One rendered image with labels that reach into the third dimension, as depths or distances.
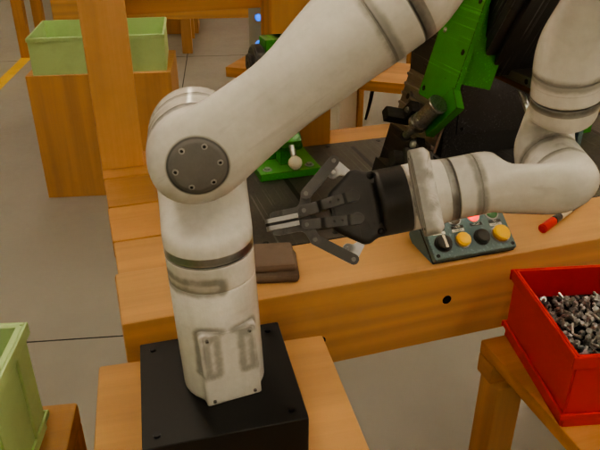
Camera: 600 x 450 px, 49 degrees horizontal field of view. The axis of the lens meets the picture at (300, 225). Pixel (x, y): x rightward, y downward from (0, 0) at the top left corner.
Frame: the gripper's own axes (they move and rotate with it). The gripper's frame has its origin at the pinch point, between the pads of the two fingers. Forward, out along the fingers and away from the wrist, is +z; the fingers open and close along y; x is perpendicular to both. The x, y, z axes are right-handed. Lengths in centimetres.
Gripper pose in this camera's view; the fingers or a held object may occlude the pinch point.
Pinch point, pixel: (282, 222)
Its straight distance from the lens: 74.3
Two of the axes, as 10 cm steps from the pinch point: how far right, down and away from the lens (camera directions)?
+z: -9.8, 2.0, 0.0
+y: -2.0, -9.8, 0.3
